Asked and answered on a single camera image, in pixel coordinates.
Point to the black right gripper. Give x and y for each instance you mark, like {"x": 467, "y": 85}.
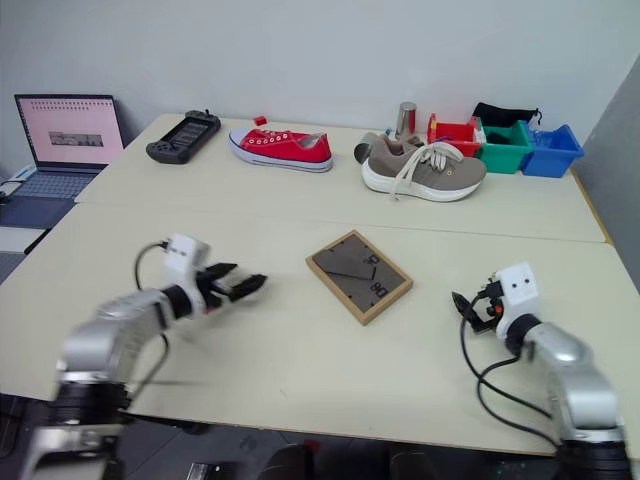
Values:
{"x": 489, "y": 304}

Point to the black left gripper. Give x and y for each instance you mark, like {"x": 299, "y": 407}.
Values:
{"x": 211, "y": 290}

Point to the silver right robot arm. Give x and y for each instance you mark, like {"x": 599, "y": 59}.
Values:
{"x": 575, "y": 370}

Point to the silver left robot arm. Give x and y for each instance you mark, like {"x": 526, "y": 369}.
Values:
{"x": 115, "y": 330}

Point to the laptop with pink screen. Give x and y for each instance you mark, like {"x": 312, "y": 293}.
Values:
{"x": 65, "y": 135}

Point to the red canvas sneaker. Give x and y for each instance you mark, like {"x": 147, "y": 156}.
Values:
{"x": 285, "y": 149}

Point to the black handheld game console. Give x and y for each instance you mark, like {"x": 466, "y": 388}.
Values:
{"x": 182, "y": 137}

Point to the taupe sneaker with white laces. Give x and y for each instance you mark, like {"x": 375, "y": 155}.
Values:
{"x": 430, "y": 172}

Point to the small red block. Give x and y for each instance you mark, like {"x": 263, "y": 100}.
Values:
{"x": 260, "y": 120}

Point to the green plastic bin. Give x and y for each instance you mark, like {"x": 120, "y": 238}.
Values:
{"x": 507, "y": 155}

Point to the blue plastic bin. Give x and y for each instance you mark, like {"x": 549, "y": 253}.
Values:
{"x": 552, "y": 155}

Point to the red plastic bin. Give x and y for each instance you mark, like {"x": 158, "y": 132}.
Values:
{"x": 452, "y": 134}

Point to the dark rounded shape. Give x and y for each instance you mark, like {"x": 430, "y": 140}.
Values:
{"x": 295, "y": 462}

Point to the grey partition panel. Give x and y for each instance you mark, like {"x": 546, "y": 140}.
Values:
{"x": 617, "y": 170}

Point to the silver metal cup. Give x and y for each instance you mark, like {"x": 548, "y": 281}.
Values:
{"x": 407, "y": 120}

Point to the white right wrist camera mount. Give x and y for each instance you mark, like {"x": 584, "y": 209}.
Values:
{"x": 520, "y": 292}

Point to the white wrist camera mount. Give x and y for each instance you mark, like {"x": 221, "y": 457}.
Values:
{"x": 182, "y": 260}
{"x": 520, "y": 292}

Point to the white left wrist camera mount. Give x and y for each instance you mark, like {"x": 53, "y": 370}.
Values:
{"x": 182, "y": 260}

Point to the wooden picture frame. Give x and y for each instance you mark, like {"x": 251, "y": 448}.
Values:
{"x": 357, "y": 277}

